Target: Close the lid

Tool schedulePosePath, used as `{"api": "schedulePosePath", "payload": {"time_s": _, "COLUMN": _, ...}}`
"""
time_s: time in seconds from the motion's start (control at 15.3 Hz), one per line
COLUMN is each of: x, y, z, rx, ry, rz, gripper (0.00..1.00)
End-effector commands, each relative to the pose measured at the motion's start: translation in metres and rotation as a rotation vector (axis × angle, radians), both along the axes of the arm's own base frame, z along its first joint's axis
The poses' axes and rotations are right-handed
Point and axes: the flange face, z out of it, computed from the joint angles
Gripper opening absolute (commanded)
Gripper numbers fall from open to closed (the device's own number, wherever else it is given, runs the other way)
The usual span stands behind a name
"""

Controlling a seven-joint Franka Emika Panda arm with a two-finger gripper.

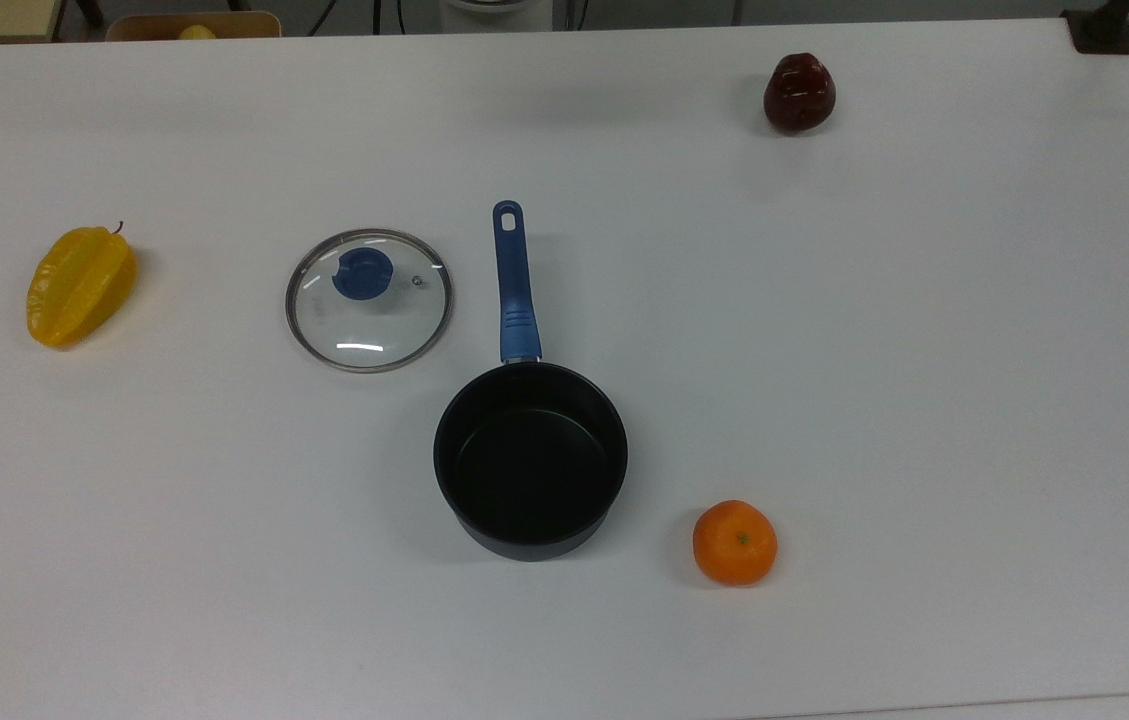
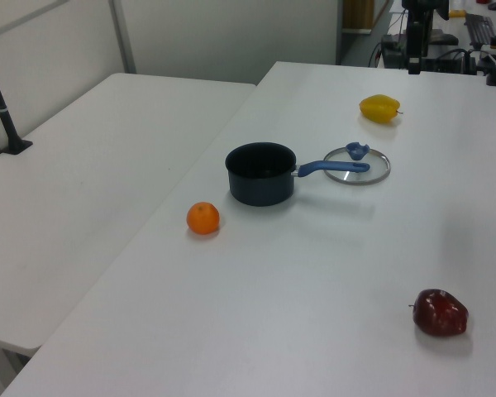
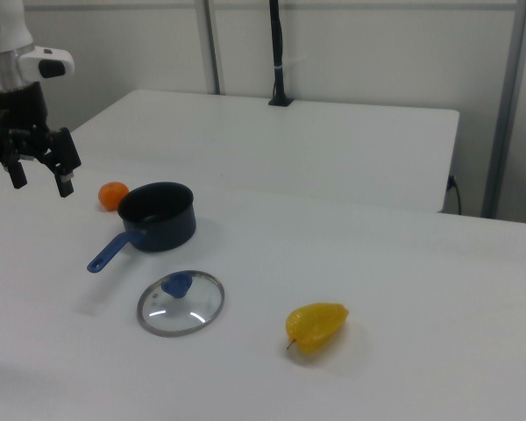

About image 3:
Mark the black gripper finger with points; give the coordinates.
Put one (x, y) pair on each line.
(16, 174)
(66, 162)

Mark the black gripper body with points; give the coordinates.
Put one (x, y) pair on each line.
(17, 107)

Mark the glass lid with blue knob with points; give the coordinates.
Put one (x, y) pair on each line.
(180, 303)

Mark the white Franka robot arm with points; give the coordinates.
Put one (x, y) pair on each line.
(9, 30)

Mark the orange mandarin fruit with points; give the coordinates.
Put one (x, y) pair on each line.
(111, 195)

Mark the dark blue saucepan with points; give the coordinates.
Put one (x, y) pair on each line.
(160, 217)

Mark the white side table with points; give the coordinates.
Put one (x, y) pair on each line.
(289, 149)

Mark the yellow pepper toy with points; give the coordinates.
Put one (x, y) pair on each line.
(315, 328)

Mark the thin grey aluminium frame post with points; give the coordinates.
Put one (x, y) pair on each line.
(212, 48)

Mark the wide grey aluminium frame post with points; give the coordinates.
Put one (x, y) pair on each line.
(506, 114)

